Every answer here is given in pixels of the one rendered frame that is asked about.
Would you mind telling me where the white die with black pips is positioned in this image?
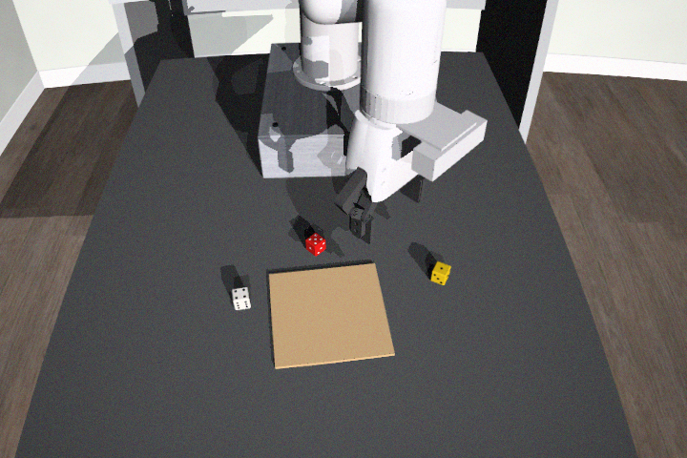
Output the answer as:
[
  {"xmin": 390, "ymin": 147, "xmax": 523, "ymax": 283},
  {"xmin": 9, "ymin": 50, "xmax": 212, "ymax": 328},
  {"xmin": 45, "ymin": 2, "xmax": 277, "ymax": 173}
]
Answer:
[{"xmin": 232, "ymin": 287, "xmax": 251, "ymax": 310}]

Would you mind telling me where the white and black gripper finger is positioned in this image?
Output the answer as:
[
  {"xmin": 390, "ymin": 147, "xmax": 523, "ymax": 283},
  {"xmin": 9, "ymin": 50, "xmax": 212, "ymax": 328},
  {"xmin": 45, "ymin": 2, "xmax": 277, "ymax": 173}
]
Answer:
[
  {"xmin": 334, "ymin": 167, "xmax": 378, "ymax": 244},
  {"xmin": 400, "ymin": 175, "xmax": 426, "ymax": 203}
]

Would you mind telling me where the tan square mat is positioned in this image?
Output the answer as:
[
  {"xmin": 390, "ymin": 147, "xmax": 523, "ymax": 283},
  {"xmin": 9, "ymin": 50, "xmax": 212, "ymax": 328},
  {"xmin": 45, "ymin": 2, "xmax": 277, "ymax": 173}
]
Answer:
[{"xmin": 269, "ymin": 263, "xmax": 395, "ymax": 369}]

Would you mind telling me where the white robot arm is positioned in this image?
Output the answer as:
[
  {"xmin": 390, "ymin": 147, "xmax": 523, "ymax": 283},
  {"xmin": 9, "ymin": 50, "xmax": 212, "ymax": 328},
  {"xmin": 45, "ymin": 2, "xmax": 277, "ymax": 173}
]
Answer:
[{"xmin": 292, "ymin": 0, "xmax": 487, "ymax": 181}]

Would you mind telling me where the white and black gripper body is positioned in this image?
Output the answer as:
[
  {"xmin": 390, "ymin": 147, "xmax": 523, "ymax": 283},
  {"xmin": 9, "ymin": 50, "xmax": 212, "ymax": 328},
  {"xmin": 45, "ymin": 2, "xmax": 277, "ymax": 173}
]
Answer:
[{"xmin": 345, "ymin": 104, "xmax": 421, "ymax": 202}]

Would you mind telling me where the red die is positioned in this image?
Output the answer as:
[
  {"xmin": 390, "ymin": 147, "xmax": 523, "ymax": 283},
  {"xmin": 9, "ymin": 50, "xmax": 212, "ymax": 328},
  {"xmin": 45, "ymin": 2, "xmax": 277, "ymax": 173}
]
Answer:
[{"xmin": 305, "ymin": 233, "xmax": 326, "ymax": 256}]

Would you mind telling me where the yellow die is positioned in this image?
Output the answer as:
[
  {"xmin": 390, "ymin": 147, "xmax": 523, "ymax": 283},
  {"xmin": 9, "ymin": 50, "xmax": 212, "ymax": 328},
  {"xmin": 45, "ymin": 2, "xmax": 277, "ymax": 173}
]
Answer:
[{"xmin": 430, "ymin": 261, "xmax": 450, "ymax": 285}]

